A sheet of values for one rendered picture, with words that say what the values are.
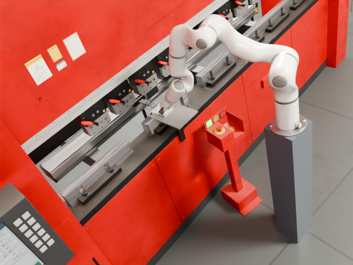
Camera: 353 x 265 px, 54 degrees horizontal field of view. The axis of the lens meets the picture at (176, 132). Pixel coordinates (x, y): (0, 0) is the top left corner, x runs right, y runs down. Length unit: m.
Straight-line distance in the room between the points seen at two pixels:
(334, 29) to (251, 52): 2.32
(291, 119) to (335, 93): 1.96
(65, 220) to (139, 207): 0.62
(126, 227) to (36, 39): 1.25
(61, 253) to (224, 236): 1.59
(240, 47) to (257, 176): 1.58
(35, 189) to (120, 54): 0.82
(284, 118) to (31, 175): 1.23
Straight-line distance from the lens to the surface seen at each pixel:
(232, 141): 2.35
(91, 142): 2.33
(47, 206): 1.74
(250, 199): 2.83
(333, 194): 2.92
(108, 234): 2.23
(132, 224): 2.33
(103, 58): 1.91
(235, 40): 1.68
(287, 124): 1.88
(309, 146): 2.07
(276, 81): 1.64
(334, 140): 3.30
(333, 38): 3.99
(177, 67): 1.85
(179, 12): 2.24
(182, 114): 2.17
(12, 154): 1.56
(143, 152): 2.20
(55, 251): 1.37
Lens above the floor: 2.31
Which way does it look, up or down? 40 degrees down
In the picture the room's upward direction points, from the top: 19 degrees counter-clockwise
